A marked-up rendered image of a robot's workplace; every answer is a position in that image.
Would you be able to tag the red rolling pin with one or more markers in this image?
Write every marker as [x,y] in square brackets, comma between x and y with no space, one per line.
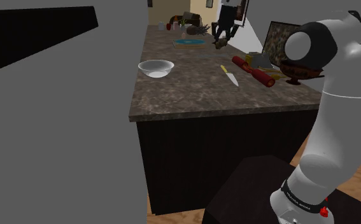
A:
[262,78]

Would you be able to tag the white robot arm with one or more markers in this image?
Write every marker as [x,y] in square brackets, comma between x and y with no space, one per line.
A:
[338,124]

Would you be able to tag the dark kitchen counter cabinet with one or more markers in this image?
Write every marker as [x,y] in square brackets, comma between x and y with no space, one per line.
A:
[198,161]

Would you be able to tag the pink bottle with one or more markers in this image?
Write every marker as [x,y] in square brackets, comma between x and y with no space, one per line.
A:
[175,25]

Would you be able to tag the dark-framed speckled picture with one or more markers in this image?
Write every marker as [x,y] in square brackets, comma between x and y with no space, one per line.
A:
[276,40]

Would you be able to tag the dark footed bowl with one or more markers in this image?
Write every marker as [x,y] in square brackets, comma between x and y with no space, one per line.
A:
[298,72]

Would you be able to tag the brown pineapple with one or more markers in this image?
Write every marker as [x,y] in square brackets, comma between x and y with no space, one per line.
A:
[195,30]

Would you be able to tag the red cup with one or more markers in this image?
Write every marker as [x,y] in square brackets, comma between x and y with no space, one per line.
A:
[168,27]

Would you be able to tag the tan lumpy object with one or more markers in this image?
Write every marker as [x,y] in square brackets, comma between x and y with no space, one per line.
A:
[221,44]

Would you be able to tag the white cup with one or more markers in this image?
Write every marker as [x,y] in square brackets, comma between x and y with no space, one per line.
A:
[161,26]

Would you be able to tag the yellow utensil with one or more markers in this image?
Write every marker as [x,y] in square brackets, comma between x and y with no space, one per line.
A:
[271,74]

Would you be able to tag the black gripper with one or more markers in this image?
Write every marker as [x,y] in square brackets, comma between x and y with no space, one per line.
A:
[227,17]

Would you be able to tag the clear glass bowl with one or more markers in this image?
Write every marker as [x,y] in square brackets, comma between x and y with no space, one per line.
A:
[156,68]

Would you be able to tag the small green plant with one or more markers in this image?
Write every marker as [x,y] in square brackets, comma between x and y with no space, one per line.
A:
[183,24]

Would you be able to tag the dark robot stand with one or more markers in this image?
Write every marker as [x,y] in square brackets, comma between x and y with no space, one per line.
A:
[245,192]

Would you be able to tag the dark sofa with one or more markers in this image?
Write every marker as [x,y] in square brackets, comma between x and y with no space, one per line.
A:
[191,18]

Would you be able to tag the blue plate on board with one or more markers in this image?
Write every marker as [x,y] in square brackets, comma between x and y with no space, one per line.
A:
[189,42]

